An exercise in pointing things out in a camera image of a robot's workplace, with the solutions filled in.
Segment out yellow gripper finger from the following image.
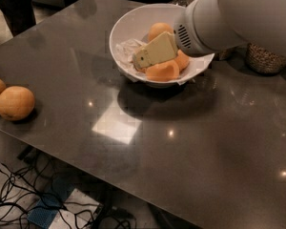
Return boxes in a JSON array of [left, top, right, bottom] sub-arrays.
[[133, 31, 178, 69]]

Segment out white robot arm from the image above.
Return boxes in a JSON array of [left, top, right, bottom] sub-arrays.
[[133, 0, 286, 69]]

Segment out top orange in bowl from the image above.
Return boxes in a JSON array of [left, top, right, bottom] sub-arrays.
[[148, 22, 174, 41]]

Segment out orange in bowl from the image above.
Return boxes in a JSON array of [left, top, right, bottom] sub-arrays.
[[136, 68, 146, 73], [146, 60, 179, 82], [148, 22, 174, 41], [174, 50, 190, 72]]

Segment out front orange in bowl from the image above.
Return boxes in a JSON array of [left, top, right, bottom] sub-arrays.
[[146, 60, 179, 82]]

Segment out right orange in bowl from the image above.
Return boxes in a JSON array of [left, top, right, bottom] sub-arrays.
[[174, 50, 190, 72]]

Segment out left orange in bowl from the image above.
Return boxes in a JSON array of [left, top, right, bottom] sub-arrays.
[[136, 68, 146, 73]]

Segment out white bowl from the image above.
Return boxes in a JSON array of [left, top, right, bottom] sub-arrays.
[[109, 2, 215, 89]]

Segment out white paper bowl liner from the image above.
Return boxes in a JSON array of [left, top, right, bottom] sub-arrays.
[[112, 39, 214, 88]]

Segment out glass jar of nuts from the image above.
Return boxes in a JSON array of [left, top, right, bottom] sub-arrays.
[[214, 48, 235, 61]]

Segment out jar of brown grains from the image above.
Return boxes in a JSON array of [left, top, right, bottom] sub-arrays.
[[245, 44, 286, 75]]

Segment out orange on table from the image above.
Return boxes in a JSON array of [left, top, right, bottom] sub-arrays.
[[0, 86, 35, 121]]

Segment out blue floor box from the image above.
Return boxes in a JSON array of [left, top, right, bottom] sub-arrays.
[[28, 177, 74, 229]]

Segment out black floor cables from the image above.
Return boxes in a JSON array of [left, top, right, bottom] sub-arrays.
[[0, 150, 137, 229]]

